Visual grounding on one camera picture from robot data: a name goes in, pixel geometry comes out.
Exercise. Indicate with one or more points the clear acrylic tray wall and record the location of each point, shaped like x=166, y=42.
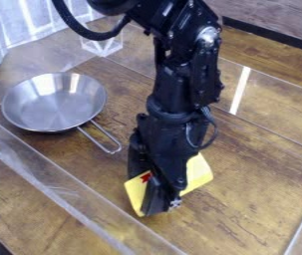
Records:
x=63, y=202

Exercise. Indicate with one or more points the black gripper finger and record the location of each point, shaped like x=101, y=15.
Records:
x=162, y=196
x=138, y=159

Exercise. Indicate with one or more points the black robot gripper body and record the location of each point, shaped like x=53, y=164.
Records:
x=173, y=141

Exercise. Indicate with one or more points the yellow butter block toy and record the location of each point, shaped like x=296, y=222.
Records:
x=198, y=174

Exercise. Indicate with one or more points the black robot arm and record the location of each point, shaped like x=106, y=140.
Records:
x=185, y=31

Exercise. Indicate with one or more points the white sheer curtain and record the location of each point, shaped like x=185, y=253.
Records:
x=27, y=20

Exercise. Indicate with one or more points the silver metal frying pan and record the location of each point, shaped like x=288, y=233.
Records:
x=55, y=102

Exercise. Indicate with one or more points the black bar on table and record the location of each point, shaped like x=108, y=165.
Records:
x=263, y=32

